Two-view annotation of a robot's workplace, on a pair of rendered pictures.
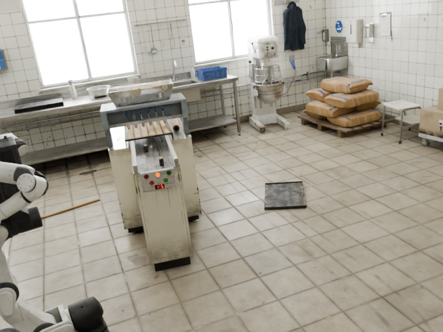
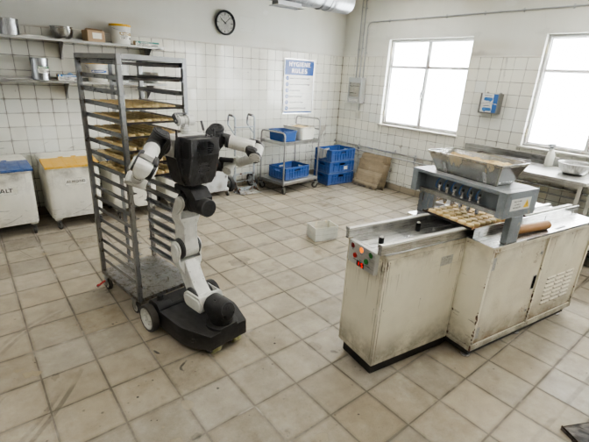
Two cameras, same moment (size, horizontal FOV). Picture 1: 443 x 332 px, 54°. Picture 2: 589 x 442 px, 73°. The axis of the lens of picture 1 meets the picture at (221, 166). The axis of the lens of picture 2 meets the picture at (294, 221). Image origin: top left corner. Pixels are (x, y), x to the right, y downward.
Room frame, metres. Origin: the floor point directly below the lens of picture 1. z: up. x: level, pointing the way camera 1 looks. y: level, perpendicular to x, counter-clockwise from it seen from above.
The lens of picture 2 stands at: (1.78, -1.38, 1.75)
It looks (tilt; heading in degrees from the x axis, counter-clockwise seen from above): 20 degrees down; 69
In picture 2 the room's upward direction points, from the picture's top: 3 degrees clockwise
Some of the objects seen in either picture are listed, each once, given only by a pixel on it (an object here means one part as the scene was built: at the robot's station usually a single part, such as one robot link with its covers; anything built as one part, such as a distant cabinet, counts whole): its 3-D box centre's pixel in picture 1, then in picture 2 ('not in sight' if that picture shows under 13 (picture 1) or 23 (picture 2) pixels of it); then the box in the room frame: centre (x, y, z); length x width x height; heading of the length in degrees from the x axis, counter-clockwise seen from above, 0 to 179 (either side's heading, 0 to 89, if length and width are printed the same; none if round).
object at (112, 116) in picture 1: (146, 120); (466, 201); (3.80, 0.61, 1.01); 0.72 x 0.33 x 0.34; 100
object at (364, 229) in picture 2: (132, 134); (456, 211); (3.88, 0.78, 0.87); 2.01 x 0.03 x 0.07; 10
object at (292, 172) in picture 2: not in sight; (289, 170); (3.96, 4.59, 0.29); 0.56 x 0.38 x 0.20; 27
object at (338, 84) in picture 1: (344, 84); not in sight; (6.33, -1.91, 0.62); 0.72 x 0.42 x 0.17; 25
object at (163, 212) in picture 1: (161, 200); (400, 290); (3.30, 0.52, 0.45); 0.70 x 0.34 x 0.90; 10
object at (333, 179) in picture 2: not in sight; (333, 175); (4.88, 4.83, 0.10); 0.60 x 0.40 x 0.20; 16
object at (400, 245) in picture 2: (163, 130); (492, 224); (3.94, 0.49, 0.87); 2.01 x 0.03 x 0.07; 10
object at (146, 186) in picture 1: (158, 179); (363, 256); (2.94, 0.46, 0.77); 0.24 x 0.04 x 0.14; 100
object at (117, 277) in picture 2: not in sight; (139, 182); (1.73, 1.76, 0.93); 0.64 x 0.51 x 1.78; 117
